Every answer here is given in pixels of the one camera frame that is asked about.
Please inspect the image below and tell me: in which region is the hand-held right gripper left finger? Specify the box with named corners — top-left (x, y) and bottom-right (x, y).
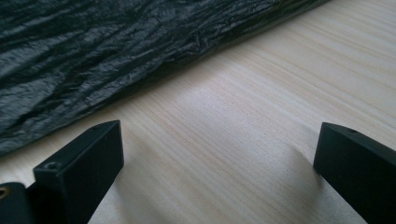
top-left (33, 119), bottom-right (125, 224)

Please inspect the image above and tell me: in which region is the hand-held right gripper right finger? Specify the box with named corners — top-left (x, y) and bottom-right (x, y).
top-left (313, 121), bottom-right (396, 224)

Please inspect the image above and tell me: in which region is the black plastic garbage bag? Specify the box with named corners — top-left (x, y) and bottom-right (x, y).
top-left (0, 0), bottom-right (332, 157)

